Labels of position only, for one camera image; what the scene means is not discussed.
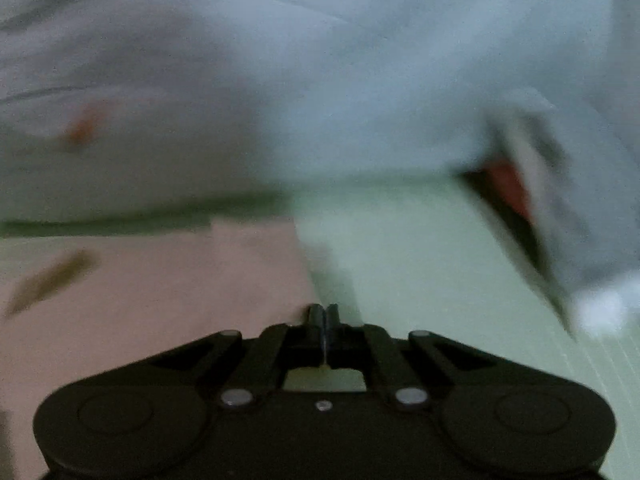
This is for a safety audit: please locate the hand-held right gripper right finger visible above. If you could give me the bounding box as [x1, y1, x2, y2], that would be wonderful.
[325, 304, 502, 409]

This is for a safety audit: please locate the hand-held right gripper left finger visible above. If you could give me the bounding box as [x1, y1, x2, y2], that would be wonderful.
[150, 304, 325, 409]

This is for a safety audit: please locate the pink garment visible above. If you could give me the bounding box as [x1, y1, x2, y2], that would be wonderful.
[0, 219, 321, 480]

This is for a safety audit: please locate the beige striped cloth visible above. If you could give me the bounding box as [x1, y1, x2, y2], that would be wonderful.
[0, 175, 640, 480]

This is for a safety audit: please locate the light blue cloth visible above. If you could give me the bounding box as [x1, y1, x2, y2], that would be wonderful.
[190, 0, 640, 341]

